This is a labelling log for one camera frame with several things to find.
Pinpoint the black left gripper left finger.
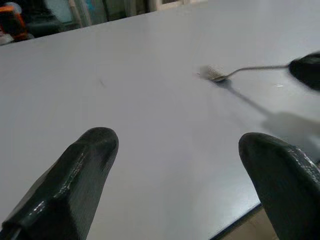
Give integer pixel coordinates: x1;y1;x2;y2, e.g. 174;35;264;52
0;126;120;240

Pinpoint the orange and black object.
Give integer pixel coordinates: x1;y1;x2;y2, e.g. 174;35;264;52
0;2;28;45

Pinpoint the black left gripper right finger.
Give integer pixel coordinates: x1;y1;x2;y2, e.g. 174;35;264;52
238;132;320;240

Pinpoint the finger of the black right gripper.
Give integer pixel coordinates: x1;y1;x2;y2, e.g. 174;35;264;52
287;51;320;92

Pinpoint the silver fork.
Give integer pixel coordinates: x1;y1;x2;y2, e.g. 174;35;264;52
197;63;292;83

